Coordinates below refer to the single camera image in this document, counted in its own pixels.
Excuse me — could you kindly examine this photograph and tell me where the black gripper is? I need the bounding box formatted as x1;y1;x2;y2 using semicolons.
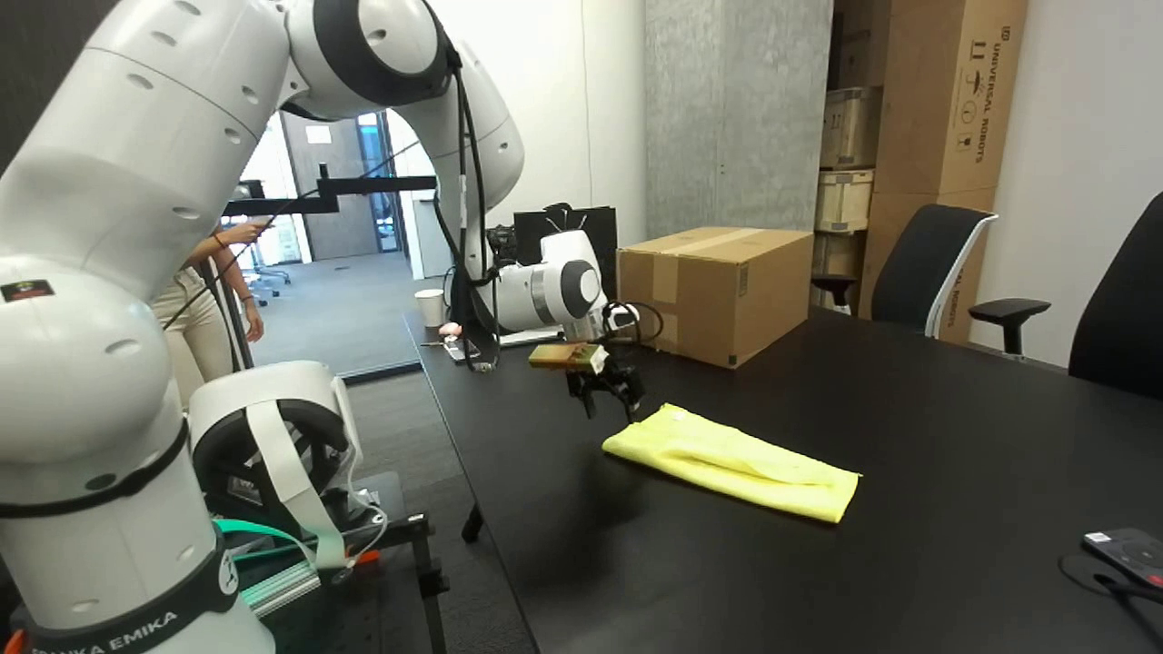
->
564;348;650;425

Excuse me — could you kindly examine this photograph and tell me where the yellow towel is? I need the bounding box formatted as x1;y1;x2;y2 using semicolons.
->
600;400;869;526

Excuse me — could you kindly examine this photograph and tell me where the small cardboard box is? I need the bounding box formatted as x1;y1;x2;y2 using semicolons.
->
616;220;817;375

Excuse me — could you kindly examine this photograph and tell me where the small pink white object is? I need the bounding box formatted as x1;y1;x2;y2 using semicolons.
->
438;317;485;368

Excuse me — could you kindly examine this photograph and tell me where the black metal stand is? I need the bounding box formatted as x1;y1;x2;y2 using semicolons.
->
358;502;491;654

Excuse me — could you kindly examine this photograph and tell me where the white shelf box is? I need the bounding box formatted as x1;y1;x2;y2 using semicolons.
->
816;165;876;234

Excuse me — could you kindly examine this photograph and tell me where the black white-framed office chair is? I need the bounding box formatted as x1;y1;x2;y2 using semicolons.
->
808;198;1003;346

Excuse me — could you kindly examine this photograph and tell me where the white VR headset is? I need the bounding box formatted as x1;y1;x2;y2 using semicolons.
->
178;357;394;572

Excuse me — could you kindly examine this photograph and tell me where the brown shelf box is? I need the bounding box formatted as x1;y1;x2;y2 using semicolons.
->
822;83;879;172

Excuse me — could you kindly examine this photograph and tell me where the person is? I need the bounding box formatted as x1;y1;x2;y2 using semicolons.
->
147;214;273;409

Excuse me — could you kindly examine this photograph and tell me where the tall cardboard box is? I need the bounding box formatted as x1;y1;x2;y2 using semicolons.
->
831;0;1032;348

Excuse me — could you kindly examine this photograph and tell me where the black round pad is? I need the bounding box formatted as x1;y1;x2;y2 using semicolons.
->
1057;540;1163;647

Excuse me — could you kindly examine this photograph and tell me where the black smartphone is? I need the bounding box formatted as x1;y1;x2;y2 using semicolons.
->
1079;522;1163;592

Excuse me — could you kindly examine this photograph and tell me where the tan wrist camera mount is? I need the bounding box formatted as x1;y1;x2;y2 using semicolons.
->
525;336;616;375

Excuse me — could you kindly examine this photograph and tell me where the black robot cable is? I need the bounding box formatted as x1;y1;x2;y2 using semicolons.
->
419;38;669;371

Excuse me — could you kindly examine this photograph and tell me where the black horizontal mount bar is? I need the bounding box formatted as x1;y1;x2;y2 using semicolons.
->
218;159;442;220

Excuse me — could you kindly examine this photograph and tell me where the green cable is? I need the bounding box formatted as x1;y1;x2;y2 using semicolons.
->
211;511;394;611

